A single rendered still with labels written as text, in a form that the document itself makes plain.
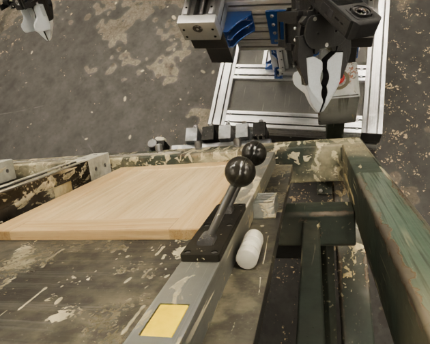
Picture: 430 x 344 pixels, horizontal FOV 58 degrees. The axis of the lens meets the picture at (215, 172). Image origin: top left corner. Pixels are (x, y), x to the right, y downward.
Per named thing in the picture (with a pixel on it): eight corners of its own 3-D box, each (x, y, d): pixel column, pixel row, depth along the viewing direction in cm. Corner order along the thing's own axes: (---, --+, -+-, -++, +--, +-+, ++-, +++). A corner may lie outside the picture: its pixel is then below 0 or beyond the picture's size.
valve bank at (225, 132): (283, 135, 152) (277, 105, 130) (284, 169, 147) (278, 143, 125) (165, 143, 165) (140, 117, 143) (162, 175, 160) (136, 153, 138)
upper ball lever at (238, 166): (220, 248, 52) (263, 162, 48) (213, 261, 48) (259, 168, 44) (195, 235, 52) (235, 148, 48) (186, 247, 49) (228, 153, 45)
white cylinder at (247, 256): (258, 269, 51) (265, 246, 59) (256, 249, 51) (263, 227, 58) (236, 269, 52) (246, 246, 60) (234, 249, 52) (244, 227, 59)
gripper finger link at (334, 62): (319, 102, 66) (319, 46, 62) (340, 110, 61) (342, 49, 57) (303, 105, 65) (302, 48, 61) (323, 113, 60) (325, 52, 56)
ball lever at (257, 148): (236, 218, 63) (271, 145, 59) (231, 226, 60) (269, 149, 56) (216, 207, 64) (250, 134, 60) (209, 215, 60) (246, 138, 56)
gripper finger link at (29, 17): (27, 48, 95) (8, 10, 89) (41, 37, 99) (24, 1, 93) (37, 48, 94) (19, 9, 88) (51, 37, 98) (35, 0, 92)
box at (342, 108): (353, 92, 131) (357, 60, 115) (355, 123, 127) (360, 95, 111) (317, 95, 134) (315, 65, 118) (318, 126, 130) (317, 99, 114)
